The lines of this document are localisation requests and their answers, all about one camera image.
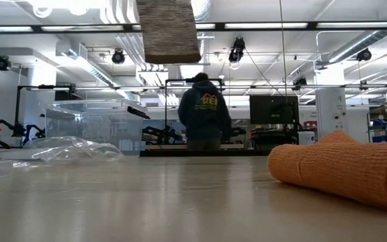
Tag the orange elastic bandage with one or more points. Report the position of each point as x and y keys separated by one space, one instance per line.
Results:
x=341 y=168

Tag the black table frame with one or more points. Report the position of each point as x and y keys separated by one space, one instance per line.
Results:
x=166 y=153

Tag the person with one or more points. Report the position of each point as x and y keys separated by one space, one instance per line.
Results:
x=203 y=111

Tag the brown elastic bandage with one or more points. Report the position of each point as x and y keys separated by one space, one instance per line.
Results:
x=168 y=33

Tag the black background robot arm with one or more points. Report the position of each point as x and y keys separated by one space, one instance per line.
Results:
x=161 y=134
x=238 y=131

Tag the clear plastic container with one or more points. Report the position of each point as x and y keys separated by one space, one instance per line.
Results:
x=96 y=127

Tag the clear plastic bag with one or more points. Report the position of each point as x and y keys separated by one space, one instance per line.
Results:
x=72 y=149

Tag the white column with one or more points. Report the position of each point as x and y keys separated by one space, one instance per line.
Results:
x=331 y=107

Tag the black monitor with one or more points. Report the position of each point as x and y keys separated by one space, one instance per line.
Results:
x=274 y=109

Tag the small white device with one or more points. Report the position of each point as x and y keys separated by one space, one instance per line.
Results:
x=306 y=138

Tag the black background station frame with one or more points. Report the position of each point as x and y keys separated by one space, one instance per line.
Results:
x=18 y=107

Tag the black ceiling camera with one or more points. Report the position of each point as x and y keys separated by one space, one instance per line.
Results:
x=364 y=54
x=118 y=57
x=237 y=50
x=2 y=63
x=299 y=82

